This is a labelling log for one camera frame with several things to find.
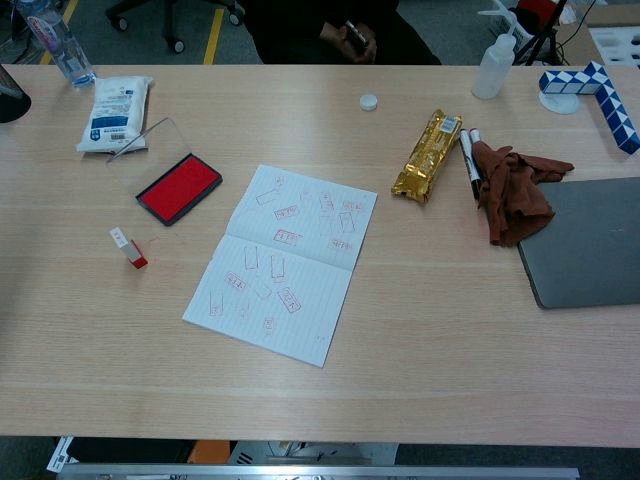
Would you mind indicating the small red white stamp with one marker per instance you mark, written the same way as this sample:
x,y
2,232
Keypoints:
x,y
131,250

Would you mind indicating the white paper with red stamps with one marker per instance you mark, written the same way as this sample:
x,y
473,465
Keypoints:
x,y
280,280

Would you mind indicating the gold foil snack pack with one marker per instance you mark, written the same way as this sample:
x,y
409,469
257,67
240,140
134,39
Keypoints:
x,y
427,157

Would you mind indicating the white bottle cap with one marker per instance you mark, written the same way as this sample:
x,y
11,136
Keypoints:
x,y
368,102

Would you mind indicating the red ink pad case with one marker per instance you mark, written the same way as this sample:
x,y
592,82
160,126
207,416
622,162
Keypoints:
x,y
180,189

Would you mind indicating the black capped marker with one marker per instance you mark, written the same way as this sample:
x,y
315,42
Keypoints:
x,y
469,160

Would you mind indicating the brown cloth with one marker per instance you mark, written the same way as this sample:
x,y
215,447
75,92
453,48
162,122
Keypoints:
x,y
515,195

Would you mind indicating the dark smartphone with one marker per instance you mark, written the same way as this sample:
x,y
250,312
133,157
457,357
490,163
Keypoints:
x,y
356,35

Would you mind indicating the person in black clothes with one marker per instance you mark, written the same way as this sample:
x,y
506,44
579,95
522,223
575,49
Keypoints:
x,y
400,40

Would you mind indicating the orange object under table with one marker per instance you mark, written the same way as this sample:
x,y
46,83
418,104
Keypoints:
x,y
210,452

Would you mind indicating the translucent squeeze wash bottle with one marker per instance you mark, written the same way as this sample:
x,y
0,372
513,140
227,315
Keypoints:
x,y
492,67

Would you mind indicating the white blue tissue pack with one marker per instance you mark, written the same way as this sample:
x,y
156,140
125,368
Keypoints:
x,y
112,112

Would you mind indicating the black office chair base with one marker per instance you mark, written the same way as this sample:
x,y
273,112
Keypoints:
x,y
172,22

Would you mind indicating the grey closed laptop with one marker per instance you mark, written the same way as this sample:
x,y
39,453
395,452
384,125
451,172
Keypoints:
x,y
590,245

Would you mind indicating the white round disc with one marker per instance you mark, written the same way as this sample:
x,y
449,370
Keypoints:
x,y
560,104

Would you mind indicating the white plastic basket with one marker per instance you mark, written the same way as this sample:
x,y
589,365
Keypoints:
x,y
520,32

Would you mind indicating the black tripod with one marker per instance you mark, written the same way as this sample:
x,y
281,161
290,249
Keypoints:
x,y
542,40

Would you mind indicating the blue white small box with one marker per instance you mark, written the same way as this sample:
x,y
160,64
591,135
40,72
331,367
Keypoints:
x,y
607,97

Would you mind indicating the clear plastic water bottle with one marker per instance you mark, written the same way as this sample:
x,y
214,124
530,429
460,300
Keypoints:
x,y
62,47

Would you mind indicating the white printed sheet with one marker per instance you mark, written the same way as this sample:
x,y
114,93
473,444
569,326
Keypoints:
x,y
60,455

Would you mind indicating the black curved object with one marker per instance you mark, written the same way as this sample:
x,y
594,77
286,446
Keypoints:
x,y
10,102

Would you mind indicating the white foam tray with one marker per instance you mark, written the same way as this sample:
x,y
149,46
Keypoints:
x,y
617,47

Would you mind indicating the aluminium profile rail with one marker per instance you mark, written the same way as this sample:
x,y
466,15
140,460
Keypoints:
x,y
320,472

